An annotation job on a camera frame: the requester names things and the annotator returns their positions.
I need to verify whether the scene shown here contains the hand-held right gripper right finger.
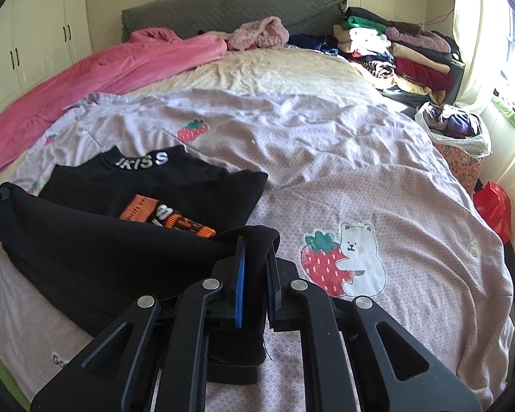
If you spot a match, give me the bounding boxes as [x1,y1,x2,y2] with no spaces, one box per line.
[266,251,483,412]

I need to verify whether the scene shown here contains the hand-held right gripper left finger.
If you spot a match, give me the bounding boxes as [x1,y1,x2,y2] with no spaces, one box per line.
[30,235,247,412]

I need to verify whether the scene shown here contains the black sweater with orange cuffs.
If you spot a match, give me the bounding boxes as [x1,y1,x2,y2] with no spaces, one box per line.
[0,145,282,385]

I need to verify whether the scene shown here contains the white plastic bag of clothes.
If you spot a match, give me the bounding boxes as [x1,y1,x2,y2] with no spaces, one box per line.
[414,102,492,155]

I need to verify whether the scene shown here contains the navy blue clothes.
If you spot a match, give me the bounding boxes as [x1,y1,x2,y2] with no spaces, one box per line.
[285,33,340,56]

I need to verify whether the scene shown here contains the stack of folded clothes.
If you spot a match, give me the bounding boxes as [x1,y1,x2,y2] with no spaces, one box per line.
[332,6,464,95]

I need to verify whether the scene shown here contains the lilac strawberry print blanket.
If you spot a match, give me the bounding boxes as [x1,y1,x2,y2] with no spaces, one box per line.
[0,88,515,412]

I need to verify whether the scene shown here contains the pink quilt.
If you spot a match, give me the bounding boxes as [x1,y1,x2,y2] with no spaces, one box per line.
[0,27,228,172]

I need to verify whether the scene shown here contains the cream wardrobe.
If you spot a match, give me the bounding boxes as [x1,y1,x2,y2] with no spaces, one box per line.
[0,0,91,129]

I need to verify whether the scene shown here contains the green cloth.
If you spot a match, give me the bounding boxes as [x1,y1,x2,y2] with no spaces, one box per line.
[0,326,31,412]

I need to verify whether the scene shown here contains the cream bed sheet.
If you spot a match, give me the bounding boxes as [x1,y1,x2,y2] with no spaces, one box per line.
[124,47,389,95]

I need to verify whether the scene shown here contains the bear print box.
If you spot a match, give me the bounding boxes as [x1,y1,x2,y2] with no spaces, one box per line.
[433,141,485,194]

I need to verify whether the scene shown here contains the red bag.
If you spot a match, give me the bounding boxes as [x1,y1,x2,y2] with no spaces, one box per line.
[472,180,513,244]

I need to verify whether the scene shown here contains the pink fluffy garment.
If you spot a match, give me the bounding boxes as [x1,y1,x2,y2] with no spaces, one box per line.
[227,16,290,51]

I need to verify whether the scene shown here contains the grey quilted headboard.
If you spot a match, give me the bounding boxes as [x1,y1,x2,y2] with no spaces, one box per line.
[121,0,348,46]

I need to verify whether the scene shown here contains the white curtain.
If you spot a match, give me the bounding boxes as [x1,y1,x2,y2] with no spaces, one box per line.
[453,0,515,108]

